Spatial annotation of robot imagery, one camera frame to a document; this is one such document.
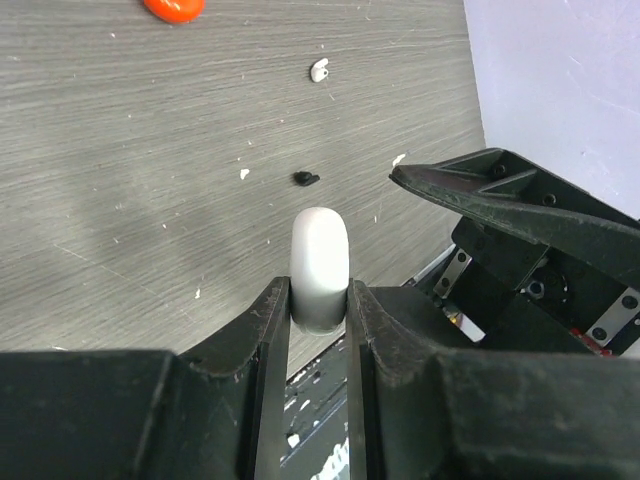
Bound white earbud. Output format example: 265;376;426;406
309;58;329;83
392;153;406;168

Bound orange earbud case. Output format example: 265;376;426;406
143;0;206;24

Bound white earbud case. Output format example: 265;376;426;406
290;207;350;336

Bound black earbud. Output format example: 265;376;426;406
293;171;320;187

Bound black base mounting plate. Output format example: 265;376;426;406
280;337;350;480

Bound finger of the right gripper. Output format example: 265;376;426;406
389;148;639;289

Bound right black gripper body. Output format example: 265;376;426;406
413;218;639;358

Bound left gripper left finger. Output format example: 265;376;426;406
1;277;290;479

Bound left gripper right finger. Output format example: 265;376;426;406
346;281;639;479

